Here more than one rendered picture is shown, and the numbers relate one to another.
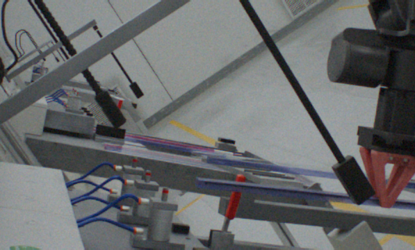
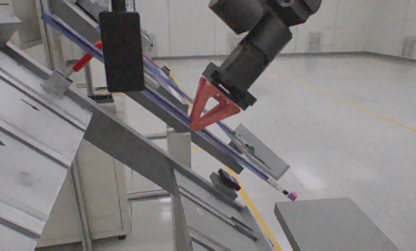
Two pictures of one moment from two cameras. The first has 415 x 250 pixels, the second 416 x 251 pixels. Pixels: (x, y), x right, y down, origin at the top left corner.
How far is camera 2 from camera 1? 0.62 m
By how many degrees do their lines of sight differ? 11
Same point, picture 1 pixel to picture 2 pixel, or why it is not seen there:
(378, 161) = (206, 91)
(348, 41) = not seen: outside the picture
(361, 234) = (183, 139)
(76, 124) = (94, 11)
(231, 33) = (204, 45)
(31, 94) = not seen: outside the picture
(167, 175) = not seen: hidden behind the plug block
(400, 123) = (240, 72)
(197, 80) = (183, 54)
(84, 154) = (78, 19)
